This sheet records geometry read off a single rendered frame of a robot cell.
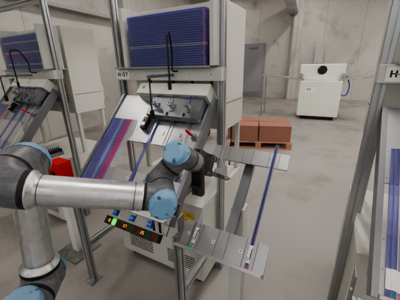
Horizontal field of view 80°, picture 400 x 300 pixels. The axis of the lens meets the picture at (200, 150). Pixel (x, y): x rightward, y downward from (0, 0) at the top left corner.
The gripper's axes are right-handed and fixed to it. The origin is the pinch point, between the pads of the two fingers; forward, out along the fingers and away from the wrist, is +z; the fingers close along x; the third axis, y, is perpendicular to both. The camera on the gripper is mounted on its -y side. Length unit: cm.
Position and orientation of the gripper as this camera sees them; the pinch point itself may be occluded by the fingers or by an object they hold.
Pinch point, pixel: (213, 177)
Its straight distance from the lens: 102.3
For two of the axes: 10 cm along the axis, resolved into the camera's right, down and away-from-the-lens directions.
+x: -8.8, -1.4, 4.6
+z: 4.1, 2.6, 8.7
